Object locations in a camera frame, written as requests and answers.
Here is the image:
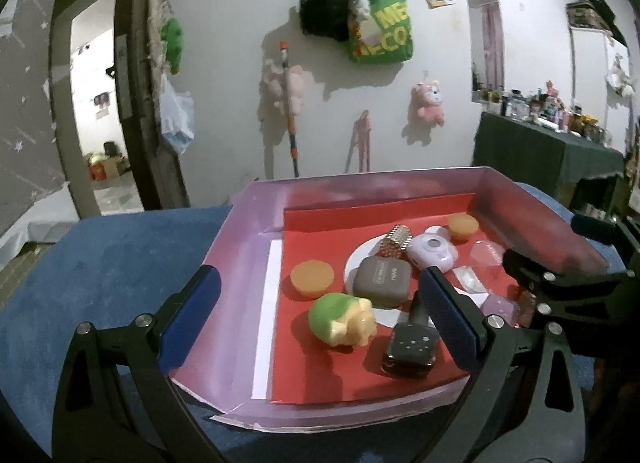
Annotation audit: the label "clear plastic lid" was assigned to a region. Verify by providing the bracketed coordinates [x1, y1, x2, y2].
[470, 240, 506, 267]

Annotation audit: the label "pink capped small bottle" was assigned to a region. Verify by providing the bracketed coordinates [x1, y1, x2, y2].
[452, 266, 488, 294]

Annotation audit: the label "orange round cap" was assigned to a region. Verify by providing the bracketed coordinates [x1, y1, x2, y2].
[290, 259, 334, 299]
[447, 214, 480, 243]

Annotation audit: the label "lilac round case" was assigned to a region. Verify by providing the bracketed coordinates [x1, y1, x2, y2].
[406, 232, 459, 273]

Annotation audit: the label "gold ribbed cylinder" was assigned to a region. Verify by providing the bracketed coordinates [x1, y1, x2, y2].
[378, 224, 412, 259]

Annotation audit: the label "brown earbud case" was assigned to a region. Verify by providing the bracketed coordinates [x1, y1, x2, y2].
[352, 256, 412, 309]

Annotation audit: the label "green yellow turtle toy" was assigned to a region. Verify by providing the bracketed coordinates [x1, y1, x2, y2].
[308, 293, 378, 347]

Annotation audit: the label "dark green covered side table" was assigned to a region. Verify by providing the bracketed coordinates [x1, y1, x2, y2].
[472, 112, 624, 205]

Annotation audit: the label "blue table cloth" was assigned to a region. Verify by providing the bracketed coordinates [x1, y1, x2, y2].
[1, 172, 607, 462]

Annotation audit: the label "white refrigerator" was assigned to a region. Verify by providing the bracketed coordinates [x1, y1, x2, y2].
[566, 0, 634, 152]

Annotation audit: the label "pink red cardboard tray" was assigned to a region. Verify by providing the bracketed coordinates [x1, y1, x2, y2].
[167, 166, 612, 434]

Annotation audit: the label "pink bear plush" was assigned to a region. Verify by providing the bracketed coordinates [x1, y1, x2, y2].
[412, 80, 445, 127]

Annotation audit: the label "blue plastic bag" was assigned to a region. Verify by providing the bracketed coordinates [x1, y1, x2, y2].
[160, 73, 195, 155]

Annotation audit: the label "green tote bag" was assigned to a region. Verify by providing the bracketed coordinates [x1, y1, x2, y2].
[348, 0, 413, 64]

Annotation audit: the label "orange striped stick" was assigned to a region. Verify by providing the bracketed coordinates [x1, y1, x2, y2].
[280, 41, 299, 178]

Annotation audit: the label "green plush on door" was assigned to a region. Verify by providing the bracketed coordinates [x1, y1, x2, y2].
[160, 18, 184, 75]

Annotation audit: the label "wall mirror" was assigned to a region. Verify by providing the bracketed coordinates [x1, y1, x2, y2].
[467, 0, 504, 110]

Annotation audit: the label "pink scissors on wall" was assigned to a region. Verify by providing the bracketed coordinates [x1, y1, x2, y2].
[352, 110, 371, 174]

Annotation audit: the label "pale pink plush on wall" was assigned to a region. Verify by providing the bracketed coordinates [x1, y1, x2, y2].
[262, 60, 305, 116]

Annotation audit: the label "black bag on wall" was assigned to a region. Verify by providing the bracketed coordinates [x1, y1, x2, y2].
[299, 0, 350, 42]

